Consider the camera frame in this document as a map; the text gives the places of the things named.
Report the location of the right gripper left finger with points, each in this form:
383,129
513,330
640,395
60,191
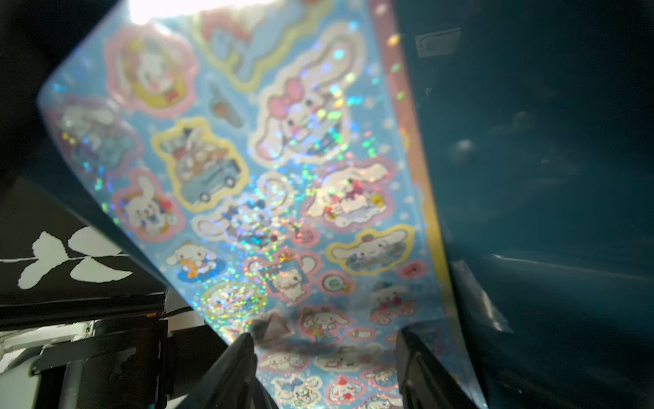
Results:
231,382

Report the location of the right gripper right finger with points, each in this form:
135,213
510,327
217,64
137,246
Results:
423,382

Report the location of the blue holographic sticker sheet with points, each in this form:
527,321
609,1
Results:
264,156

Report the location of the teal plastic storage box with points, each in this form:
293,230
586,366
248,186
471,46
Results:
536,120

